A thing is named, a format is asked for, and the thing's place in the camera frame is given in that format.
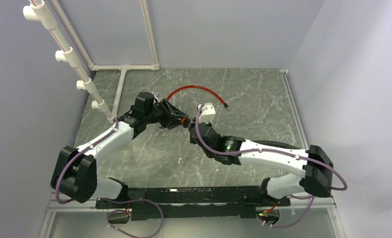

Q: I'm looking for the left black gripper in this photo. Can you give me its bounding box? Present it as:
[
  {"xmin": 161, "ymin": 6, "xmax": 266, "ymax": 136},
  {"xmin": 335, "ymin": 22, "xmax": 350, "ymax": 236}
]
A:
[{"xmin": 145, "ymin": 99, "xmax": 188, "ymax": 130}]

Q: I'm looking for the red cable lock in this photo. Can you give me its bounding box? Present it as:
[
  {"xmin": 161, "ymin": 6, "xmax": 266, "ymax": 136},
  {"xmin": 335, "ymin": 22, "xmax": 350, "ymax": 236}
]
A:
[{"xmin": 166, "ymin": 85, "xmax": 231, "ymax": 111}]

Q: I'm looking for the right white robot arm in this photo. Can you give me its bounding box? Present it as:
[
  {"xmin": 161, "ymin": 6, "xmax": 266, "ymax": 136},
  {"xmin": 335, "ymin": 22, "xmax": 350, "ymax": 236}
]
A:
[{"xmin": 189, "ymin": 122, "xmax": 333, "ymax": 206}]

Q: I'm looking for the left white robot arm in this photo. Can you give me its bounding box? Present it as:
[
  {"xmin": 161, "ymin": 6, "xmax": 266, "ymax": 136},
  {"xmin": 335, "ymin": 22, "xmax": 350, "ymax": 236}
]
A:
[{"xmin": 51, "ymin": 92, "xmax": 191, "ymax": 208}]

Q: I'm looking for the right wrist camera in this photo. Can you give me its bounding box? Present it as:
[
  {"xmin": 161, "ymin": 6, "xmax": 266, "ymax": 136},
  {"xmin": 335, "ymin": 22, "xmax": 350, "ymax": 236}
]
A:
[{"xmin": 197, "ymin": 103, "xmax": 216, "ymax": 124}]

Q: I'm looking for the black rubber hose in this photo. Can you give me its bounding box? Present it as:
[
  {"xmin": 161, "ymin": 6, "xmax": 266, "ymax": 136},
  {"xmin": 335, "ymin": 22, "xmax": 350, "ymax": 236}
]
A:
[{"xmin": 253, "ymin": 140, "xmax": 304, "ymax": 150}]

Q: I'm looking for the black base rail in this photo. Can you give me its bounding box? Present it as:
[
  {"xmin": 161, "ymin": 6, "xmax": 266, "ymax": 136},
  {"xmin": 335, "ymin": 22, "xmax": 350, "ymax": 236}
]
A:
[{"xmin": 95, "ymin": 186, "xmax": 291, "ymax": 221}]

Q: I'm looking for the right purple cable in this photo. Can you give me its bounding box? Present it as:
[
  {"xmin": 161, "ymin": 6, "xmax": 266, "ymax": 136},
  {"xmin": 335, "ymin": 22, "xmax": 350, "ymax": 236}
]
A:
[{"xmin": 194, "ymin": 104, "xmax": 348, "ymax": 229}]

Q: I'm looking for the white PVC pipe frame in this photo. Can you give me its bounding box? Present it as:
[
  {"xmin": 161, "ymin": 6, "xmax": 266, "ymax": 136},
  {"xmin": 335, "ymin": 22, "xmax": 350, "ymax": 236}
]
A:
[{"xmin": 22, "ymin": 0, "xmax": 160, "ymax": 123}]

